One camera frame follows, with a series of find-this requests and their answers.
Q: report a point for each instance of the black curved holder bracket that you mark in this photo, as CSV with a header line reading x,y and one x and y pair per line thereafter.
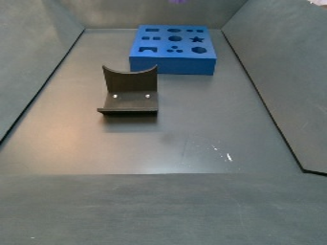
x,y
131,92

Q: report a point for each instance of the blue shape sorter block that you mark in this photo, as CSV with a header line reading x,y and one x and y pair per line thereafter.
x,y
179,49

